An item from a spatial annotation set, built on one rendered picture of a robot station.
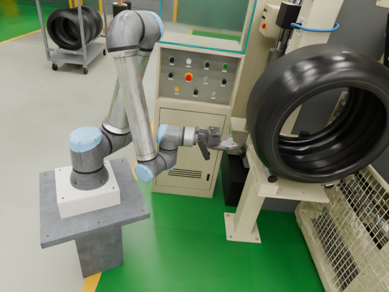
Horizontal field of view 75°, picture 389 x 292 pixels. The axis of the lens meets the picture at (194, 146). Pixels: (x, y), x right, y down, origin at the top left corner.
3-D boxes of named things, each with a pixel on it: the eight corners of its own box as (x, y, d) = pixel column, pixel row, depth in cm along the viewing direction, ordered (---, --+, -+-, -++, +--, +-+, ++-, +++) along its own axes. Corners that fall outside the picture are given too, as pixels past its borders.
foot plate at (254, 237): (223, 212, 218) (224, 211, 217) (254, 215, 220) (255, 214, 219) (226, 240, 196) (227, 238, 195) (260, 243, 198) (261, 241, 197)
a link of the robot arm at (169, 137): (157, 138, 124) (158, 119, 119) (183, 141, 125) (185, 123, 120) (154, 148, 116) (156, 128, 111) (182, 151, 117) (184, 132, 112)
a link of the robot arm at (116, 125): (90, 143, 139) (118, 1, 94) (113, 132, 153) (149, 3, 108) (109, 161, 136) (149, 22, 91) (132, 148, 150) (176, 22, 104)
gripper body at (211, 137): (222, 135, 113) (195, 132, 112) (219, 151, 118) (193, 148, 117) (221, 127, 119) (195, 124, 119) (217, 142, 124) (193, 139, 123)
